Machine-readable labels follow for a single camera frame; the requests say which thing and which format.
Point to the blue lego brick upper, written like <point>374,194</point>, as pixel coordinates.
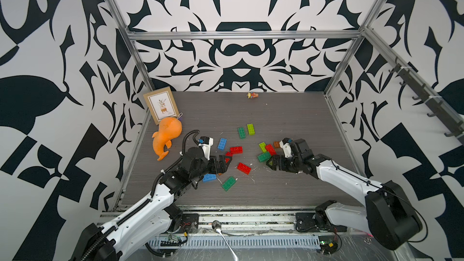
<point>222,144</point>

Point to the pink clip toy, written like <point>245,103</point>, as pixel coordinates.
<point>368,239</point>

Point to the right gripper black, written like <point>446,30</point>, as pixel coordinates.
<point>280,165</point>

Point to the framed plant picture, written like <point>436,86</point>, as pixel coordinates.
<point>161,104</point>

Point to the red lego brick tilted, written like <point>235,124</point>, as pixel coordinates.
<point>228,157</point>

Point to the blue lego brick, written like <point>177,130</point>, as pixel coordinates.
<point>222,144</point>
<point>209,177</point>

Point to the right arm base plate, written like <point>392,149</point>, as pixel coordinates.
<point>315,222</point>

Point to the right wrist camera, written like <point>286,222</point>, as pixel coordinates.
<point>285,145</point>

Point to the blue lego brick lower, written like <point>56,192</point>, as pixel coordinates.
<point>209,177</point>

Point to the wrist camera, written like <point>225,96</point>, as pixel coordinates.
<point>205,143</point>
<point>285,145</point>

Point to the metal spoon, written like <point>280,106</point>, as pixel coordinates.
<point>217,227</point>

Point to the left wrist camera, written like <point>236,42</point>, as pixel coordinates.
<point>205,143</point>

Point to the orange whale plush toy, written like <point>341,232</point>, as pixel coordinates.
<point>168,129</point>

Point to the dark green lego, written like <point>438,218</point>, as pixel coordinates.
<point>241,132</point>
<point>264,157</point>
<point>229,183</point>

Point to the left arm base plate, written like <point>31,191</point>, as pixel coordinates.
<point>188,222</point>

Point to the lime lego brick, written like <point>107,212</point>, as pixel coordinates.
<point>262,146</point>
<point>251,129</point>

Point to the red lego brick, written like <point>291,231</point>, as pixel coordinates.
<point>270,149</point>
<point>244,168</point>
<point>228,157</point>
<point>236,150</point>

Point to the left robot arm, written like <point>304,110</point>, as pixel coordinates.
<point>156,213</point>

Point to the small toy figure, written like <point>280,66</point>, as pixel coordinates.
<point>252,95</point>

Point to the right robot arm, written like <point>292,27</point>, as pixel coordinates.
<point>384,211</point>

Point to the red lego brick top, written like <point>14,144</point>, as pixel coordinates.
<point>236,150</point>

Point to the wall hook rack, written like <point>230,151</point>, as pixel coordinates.
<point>426,95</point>

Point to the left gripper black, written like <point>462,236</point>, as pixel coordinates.
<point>222,167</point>

